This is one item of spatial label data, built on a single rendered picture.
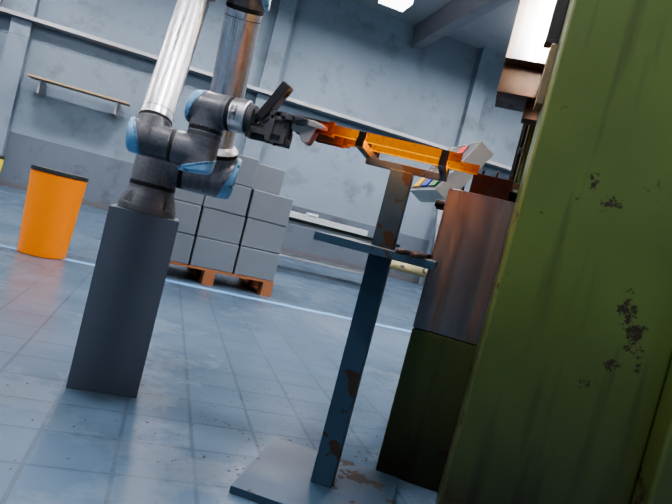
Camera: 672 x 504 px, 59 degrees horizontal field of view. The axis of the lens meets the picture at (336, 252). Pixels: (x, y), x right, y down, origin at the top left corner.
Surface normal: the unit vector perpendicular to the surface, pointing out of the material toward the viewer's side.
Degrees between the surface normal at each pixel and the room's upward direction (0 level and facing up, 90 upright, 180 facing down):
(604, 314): 90
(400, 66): 90
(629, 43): 90
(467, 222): 90
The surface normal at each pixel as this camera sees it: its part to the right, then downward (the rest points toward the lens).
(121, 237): 0.26, 0.11
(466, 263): -0.22, -0.01
